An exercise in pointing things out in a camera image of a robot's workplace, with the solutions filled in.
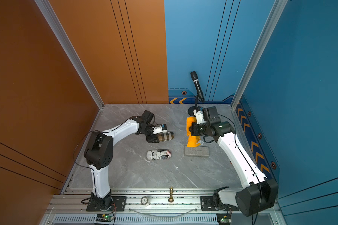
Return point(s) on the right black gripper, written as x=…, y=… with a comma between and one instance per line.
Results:
x=194, y=131

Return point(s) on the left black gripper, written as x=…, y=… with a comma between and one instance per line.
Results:
x=153, y=138

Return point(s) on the plaid eyeglass case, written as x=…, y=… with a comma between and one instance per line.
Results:
x=164, y=136

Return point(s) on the orange fluffy cloth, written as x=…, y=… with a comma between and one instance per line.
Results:
x=193, y=141

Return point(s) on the newspaper print eyeglass case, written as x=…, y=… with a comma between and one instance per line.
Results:
x=158, y=154

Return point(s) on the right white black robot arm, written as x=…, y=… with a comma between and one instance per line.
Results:
x=258, y=192

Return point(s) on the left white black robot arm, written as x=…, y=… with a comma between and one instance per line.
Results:
x=99, y=154

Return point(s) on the grey rectangular eyeglass case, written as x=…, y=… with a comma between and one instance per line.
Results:
x=199, y=151

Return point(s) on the black microphone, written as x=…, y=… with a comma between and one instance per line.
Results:
x=196, y=82

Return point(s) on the silver tape roll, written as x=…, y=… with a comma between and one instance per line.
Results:
x=144, y=201

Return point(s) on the brass chess piece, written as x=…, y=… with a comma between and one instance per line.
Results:
x=171, y=198

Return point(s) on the left green circuit board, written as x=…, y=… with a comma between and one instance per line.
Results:
x=104, y=218

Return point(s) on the green circuit board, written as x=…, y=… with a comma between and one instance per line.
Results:
x=104, y=218
x=224, y=219

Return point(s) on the right green circuit board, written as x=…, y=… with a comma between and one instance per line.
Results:
x=224, y=219

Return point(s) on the aluminium front rail frame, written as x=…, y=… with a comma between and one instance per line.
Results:
x=69, y=208

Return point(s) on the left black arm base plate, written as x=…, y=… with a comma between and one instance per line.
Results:
x=118, y=203

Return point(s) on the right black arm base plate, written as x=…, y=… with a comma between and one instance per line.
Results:
x=208, y=204

